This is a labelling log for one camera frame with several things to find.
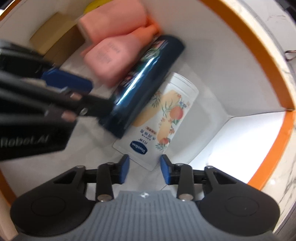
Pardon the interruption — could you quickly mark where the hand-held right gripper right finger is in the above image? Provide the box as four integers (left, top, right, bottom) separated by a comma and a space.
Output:
161, 154, 240, 202

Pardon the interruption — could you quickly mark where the small brown cardboard box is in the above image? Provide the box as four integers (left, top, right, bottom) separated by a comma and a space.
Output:
29, 11, 86, 67

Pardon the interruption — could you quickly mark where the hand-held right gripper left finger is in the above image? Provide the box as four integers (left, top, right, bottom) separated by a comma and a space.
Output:
53, 154, 130, 202

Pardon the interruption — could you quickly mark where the yellow tape measure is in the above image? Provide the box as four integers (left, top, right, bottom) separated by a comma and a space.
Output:
83, 0, 109, 14

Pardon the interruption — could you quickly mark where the white lotion tube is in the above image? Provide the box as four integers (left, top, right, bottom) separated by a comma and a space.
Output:
112, 72, 199, 171

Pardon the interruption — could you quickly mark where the orange cardboard box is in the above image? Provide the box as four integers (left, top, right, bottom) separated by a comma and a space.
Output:
0, 0, 296, 207

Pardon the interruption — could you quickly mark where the pink bottle orange cap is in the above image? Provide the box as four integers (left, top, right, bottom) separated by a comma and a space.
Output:
81, 24, 162, 87
77, 0, 162, 43

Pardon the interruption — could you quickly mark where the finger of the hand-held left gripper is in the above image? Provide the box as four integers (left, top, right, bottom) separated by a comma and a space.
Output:
46, 89, 115, 127
0, 39, 94, 94

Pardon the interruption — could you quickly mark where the dark blue glossy printed box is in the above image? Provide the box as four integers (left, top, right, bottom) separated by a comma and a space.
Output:
99, 34, 185, 139

